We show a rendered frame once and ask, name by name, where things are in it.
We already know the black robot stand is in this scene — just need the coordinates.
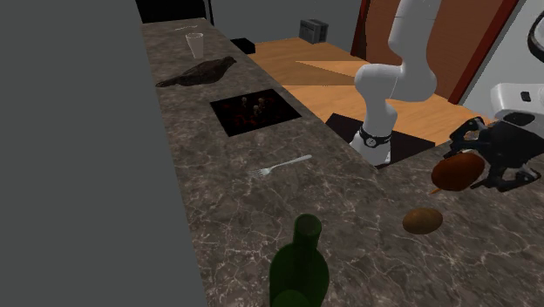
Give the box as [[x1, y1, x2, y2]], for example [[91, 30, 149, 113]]
[[324, 112, 437, 170]]

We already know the silver fork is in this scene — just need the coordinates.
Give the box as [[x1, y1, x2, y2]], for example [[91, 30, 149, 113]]
[[247, 153, 314, 179]]

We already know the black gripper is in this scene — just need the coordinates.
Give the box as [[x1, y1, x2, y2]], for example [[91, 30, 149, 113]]
[[444, 116, 544, 194]]

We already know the dark bird figure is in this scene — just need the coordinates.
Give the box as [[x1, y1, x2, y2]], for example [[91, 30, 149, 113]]
[[154, 55, 238, 89]]

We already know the brown potato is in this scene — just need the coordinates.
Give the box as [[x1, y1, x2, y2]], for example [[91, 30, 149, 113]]
[[401, 207, 445, 235]]

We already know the brown door with red frame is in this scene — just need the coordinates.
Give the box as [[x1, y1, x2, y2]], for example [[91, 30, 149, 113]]
[[350, 0, 520, 106]]

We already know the clear plastic cup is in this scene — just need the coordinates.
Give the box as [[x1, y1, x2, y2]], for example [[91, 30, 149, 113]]
[[185, 31, 207, 60]]

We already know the black red printed flat board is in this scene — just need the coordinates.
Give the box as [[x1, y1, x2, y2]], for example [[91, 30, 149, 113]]
[[209, 88, 303, 139]]

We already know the small black box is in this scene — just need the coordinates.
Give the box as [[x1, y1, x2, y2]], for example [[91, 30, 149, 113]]
[[230, 37, 257, 56]]

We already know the dark green glass bottle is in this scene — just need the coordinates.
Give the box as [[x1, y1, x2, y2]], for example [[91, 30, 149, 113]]
[[268, 213, 331, 307]]

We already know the reddish brown oval vegetable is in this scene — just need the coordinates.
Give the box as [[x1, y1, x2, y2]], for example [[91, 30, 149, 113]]
[[430, 151, 486, 194]]

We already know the grey toaster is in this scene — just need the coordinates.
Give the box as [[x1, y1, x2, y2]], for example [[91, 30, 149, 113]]
[[298, 17, 330, 45]]

